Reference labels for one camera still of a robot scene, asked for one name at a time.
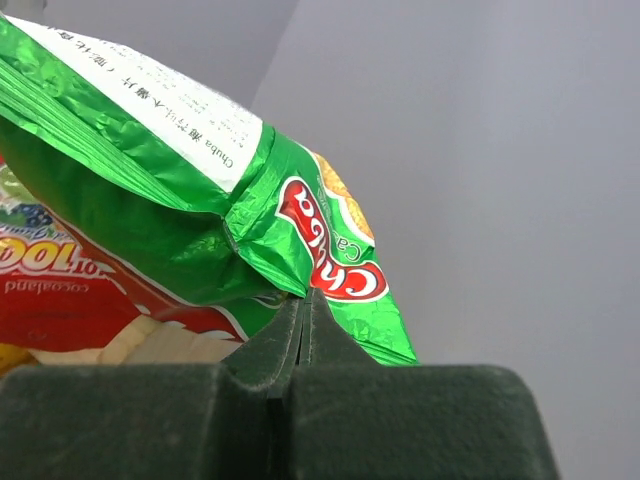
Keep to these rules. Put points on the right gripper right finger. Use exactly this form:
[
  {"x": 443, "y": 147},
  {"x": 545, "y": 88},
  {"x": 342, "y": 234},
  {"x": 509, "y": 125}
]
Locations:
[{"x": 353, "y": 418}]

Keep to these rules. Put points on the green Chuba chips bag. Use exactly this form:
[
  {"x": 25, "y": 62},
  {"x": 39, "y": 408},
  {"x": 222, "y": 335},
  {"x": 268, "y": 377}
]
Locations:
[{"x": 193, "y": 194}]

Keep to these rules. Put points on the red snack bag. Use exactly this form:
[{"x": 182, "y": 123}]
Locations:
[{"x": 64, "y": 304}]

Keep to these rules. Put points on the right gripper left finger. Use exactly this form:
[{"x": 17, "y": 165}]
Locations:
[{"x": 160, "y": 421}]

